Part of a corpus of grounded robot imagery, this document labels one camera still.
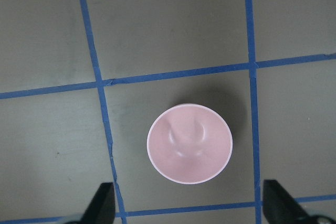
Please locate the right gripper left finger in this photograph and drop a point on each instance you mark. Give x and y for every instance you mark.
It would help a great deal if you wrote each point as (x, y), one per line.
(102, 207)

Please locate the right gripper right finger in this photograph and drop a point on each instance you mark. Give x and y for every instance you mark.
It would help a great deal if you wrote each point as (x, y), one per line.
(280, 208)

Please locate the pink bowl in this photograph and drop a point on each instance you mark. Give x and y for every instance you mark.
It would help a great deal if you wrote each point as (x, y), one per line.
(189, 144)

